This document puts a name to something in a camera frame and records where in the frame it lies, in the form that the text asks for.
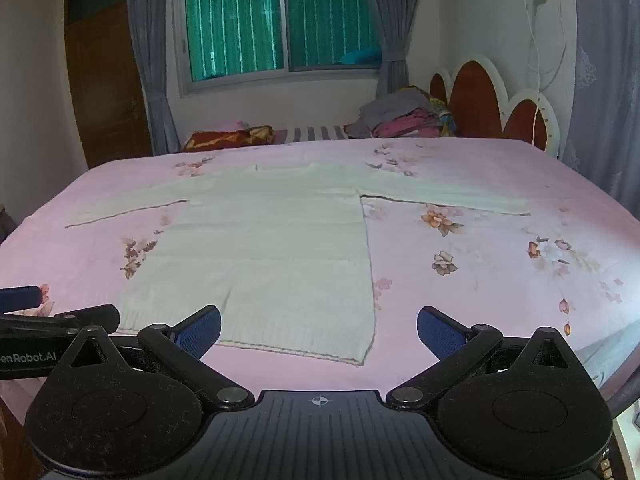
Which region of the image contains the white knitted sweater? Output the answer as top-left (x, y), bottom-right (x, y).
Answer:
top-left (64, 162), bottom-right (532, 367)

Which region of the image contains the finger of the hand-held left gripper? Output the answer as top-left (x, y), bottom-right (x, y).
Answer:
top-left (0, 285), bottom-right (44, 315)
top-left (52, 303), bottom-right (121, 335)

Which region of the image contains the white charging cable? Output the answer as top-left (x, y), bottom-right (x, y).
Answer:
top-left (523, 0), bottom-right (569, 152)

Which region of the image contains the brown wooden door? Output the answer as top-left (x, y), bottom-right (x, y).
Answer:
top-left (63, 0), bottom-right (154, 170)

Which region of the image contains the red and white scalloped headboard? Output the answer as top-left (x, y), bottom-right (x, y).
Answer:
top-left (428, 52), bottom-right (560, 159)

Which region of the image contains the red and gold patterned pillow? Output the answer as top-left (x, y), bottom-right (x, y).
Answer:
top-left (180, 125), bottom-right (275, 154)

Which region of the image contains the lavender patterned drape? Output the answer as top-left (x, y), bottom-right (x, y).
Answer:
top-left (564, 0), bottom-right (640, 207)

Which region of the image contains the grey curtain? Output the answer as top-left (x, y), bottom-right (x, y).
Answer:
top-left (123, 0), bottom-right (181, 157)
top-left (366, 0), bottom-right (409, 99)

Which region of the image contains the pile of mixed clothes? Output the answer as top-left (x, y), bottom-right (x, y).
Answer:
top-left (345, 85), bottom-right (458, 140)

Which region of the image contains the bed with pink floral sheet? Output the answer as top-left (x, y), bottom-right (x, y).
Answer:
top-left (0, 137), bottom-right (640, 413)

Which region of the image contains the window with green glass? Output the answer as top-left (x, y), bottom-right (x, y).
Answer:
top-left (172, 0), bottom-right (384, 97)

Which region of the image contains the grey striped cloth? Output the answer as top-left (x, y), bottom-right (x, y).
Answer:
top-left (284, 125), bottom-right (351, 144)

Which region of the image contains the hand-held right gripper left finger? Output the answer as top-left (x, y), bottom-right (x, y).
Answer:
top-left (63, 304), bottom-right (256, 411)

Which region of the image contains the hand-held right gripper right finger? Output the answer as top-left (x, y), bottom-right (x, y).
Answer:
top-left (385, 305), bottom-right (578, 411)

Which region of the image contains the teal cloth on windowsill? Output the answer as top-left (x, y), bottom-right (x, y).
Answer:
top-left (338, 45), bottom-right (382, 66)

